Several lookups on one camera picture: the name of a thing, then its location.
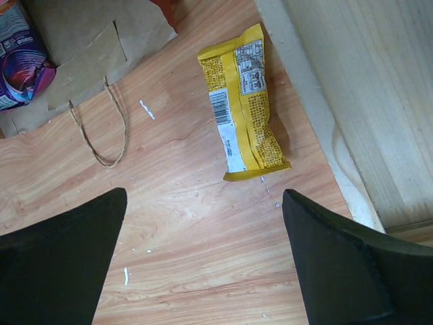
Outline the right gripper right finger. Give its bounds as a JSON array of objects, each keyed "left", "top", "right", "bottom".
[{"left": 282, "top": 190, "right": 432, "bottom": 324}]

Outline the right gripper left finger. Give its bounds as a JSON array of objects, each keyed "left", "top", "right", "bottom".
[{"left": 1, "top": 188, "right": 127, "bottom": 324}]

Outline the yellow snack packet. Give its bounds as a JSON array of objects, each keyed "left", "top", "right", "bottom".
[{"left": 198, "top": 24, "right": 291, "bottom": 182}]

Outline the red brown paper bag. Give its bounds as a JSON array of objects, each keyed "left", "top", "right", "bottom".
[{"left": 1, "top": 1, "right": 177, "bottom": 138}]

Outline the purple snack packet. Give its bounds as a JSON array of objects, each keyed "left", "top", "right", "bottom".
[{"left": 1, "top": 1, "right": 56, "bottom": 110}]

